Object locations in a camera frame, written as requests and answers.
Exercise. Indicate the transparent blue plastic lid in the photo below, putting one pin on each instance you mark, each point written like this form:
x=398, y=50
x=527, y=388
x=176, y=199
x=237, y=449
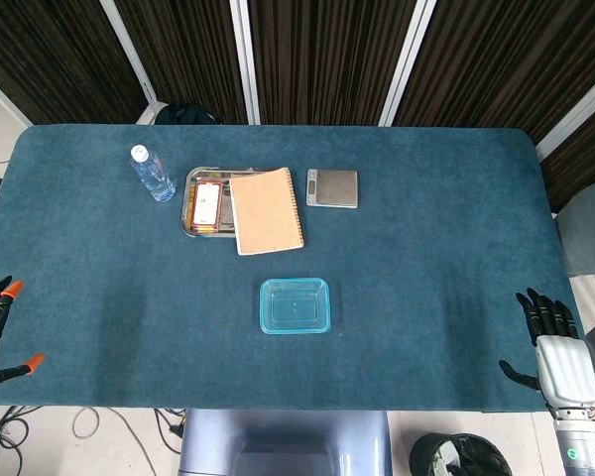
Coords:
x=267, y=284

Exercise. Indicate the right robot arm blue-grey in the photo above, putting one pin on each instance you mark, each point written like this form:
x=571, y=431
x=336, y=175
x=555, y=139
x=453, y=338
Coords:
x=580, y=446

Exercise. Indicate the rectangular stainless steel tray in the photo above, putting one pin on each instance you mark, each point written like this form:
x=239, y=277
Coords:
x=190, y=198

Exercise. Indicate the teal velvet table cloth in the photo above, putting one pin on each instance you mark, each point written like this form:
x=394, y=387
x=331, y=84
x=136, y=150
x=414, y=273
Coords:
x=426, y=273

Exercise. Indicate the clear plastic container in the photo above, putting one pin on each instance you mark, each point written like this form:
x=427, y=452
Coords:
x=295, y=317

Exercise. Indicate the black trash bin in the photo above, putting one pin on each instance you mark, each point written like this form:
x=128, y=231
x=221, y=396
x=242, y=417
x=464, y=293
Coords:
x=458, y=456

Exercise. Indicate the red and white card box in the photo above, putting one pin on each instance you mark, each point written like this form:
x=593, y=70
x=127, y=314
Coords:
x=206, y=205

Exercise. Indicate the dark slatted partition panel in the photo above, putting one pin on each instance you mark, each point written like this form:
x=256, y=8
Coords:
x=590, y=163
x=327, y=49
x=188, y=49
x=501, y=49
x=39, y=49

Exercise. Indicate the clear plastic water bottle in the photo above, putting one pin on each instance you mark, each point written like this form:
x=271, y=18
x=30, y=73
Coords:
x=154, y=176

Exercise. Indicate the silver digital kitchen scale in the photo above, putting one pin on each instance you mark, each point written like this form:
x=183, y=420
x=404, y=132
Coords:
x=336, y=188

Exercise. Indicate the black bag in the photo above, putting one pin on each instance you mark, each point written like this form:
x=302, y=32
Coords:
x=186, y=115

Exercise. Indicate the kraft spiral notebook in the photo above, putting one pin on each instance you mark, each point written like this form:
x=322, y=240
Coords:
x=265, y=210

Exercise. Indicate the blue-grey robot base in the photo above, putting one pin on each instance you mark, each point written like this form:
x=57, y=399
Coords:
x=282, y=441

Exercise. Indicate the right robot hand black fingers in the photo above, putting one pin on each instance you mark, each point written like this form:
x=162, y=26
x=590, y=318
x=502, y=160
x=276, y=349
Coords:
x=565, y=369

